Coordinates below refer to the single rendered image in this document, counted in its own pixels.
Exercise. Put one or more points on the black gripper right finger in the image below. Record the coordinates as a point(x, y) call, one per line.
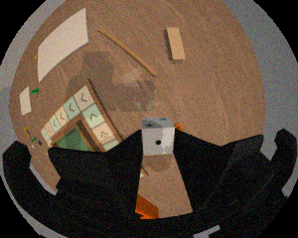
point(203, 165)

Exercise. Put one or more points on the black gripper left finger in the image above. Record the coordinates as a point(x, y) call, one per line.
point(118, 169)

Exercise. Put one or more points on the white die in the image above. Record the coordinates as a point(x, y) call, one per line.
point(158, 135)

